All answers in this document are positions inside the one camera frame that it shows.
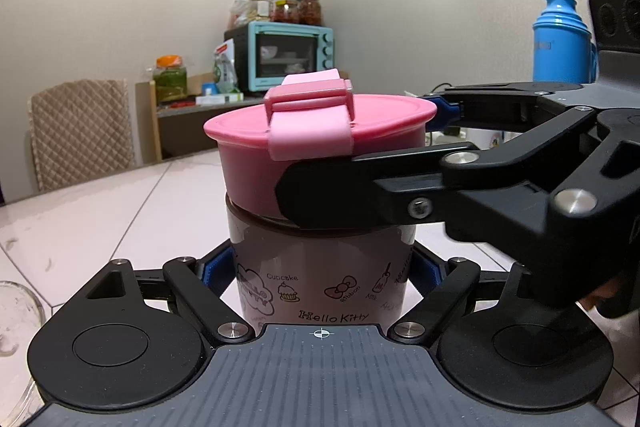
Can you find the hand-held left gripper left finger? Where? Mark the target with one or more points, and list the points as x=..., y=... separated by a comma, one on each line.
x=217, y=274

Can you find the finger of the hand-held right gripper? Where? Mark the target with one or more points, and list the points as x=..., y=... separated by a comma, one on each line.
x=447, y=112
x=350, y=192

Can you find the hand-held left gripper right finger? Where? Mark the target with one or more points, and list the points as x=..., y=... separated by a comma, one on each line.
x=424, y=272

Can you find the printed glass bottle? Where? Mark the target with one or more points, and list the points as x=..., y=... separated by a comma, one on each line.
x=310, y=262

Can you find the person's right hand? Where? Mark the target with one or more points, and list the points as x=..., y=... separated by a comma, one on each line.
x=599, y=299

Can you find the blue thermos flask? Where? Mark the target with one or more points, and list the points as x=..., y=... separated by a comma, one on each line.
x=560, y=52

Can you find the wooden cabinet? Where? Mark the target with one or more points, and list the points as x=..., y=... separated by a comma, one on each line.
x=187, y=134

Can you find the teal toaster oven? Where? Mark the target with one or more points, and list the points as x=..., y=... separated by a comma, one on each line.
x=285, y=52

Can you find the white and green flat box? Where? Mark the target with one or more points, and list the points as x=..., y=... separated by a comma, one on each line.
x=220, y=99

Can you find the green and white snack bag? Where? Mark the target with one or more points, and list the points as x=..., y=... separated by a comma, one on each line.
x=226, y=72

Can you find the small blue and white box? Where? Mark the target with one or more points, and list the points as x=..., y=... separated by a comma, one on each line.
x=209, y=90

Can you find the small jar with red contents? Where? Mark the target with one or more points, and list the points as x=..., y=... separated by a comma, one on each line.
x=286, y=12

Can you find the chair with quilted beige cover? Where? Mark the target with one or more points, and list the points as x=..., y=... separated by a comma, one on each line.
x=82, y=137

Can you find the green jar with orange lid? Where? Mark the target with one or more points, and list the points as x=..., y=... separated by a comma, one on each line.
x=171, y=82

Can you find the glass jar with gold lid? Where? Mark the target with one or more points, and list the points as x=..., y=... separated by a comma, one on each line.
x=259, y=9

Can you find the clear glass cup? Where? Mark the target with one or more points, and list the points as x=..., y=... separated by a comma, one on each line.
x=15, y=327

